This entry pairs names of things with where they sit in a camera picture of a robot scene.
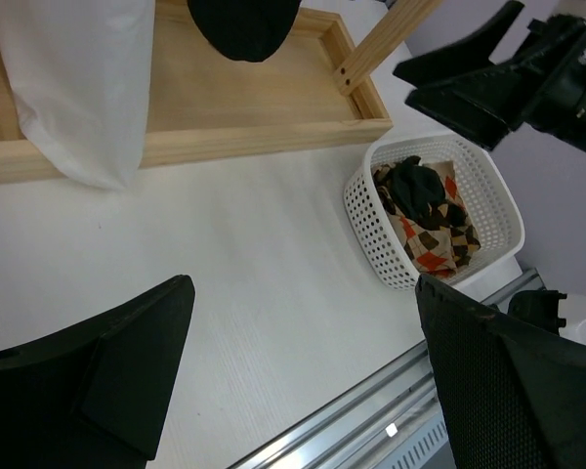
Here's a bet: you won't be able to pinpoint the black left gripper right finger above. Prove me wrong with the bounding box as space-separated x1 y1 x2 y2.
415 275 586 468

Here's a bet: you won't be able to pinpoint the argyle patterned sock in basket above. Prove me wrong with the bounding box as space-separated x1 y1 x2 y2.
371 159 481 278

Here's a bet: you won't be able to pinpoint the black sock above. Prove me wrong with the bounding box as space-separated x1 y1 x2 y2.
388 155 445 221

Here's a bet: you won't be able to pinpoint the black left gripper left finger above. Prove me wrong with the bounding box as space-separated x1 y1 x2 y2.
0 276 195 468

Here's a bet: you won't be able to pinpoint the white perforated plastic basket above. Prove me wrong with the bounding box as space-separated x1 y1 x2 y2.
344 135 524 290

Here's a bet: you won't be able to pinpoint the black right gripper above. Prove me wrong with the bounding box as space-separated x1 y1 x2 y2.
393 1 586 152

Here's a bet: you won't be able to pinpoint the aluminium rail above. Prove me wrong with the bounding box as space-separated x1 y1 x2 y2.
224 267 548 469

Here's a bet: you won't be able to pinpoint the wooden clothes rack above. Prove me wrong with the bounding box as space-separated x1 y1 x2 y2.
0 1 436 184

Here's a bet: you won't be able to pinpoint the dark navy sock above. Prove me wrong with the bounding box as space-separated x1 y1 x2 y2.
187 0 301 63

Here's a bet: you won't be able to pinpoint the white hanging cloth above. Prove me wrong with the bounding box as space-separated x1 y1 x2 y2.
0 1 155 190

